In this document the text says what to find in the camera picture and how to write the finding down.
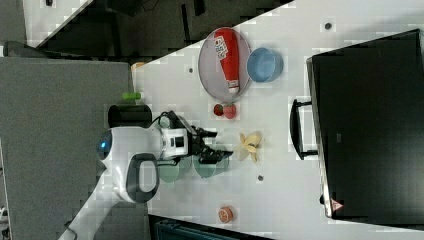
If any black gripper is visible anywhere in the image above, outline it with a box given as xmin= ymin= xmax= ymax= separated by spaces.
xmin=188 ymin=126 xmax=233 ymax=164

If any peeled yellow banana toy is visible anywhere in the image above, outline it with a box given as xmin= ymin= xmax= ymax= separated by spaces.
xmin=235 ymin=132 xmax=262 ymax=163

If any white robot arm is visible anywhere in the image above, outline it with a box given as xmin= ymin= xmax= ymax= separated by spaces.
xmin=58 ymin=126 xmax=232 ymax=240

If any black toaster oven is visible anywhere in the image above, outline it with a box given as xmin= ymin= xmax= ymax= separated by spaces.
xmin=290 ymin=29 xmax=424 ymax=230

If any dark red strawberry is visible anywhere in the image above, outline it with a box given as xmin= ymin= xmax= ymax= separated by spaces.
xmin=213 ymin=104 xmax=223 ymax=116

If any light red strawberry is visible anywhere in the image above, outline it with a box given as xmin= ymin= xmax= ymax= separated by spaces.
xmin=223 ymin=104 xmax=237 ymax=119

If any green perforated colander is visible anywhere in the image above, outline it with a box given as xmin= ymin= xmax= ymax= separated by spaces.
xmin=158 ymin=157 xmax=192 ymax=183

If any orange slice toy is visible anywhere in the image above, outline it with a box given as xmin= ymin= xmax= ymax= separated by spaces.
xmin=218 ymin=206 xmax=233 ymax=223

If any black cylindrical object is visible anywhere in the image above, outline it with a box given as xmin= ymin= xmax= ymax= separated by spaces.
xmin=107 ymin=105 xmax=152 ymax=128

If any green cylinder object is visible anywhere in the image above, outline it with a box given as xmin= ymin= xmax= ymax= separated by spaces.
xmin=121 ymin=92 xmax=142 ymax=100

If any blue bowl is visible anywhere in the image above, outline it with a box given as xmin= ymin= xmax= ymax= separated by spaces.
xmin=246 ymin=47 xmax=284 ymax=83

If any red ketchup bottle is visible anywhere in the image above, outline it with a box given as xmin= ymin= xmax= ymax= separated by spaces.
xmin=213 ymin=28 xmax=239 ymax=94

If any green cup with handle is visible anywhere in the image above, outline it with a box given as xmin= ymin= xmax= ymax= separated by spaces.
xmin=192 ymin=156 xmax=229 ymax=179

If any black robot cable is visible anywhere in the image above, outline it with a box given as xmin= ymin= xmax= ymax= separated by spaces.
xmin=148 ymin=110 xmax=178 ymax=130

